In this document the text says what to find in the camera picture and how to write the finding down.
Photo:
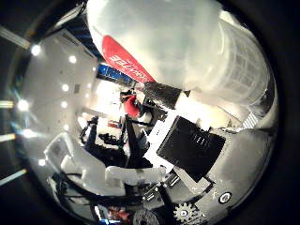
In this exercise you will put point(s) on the black white striped cloth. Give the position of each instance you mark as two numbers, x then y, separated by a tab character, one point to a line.
250	120

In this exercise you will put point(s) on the person in red top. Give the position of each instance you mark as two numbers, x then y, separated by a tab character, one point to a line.
130	105

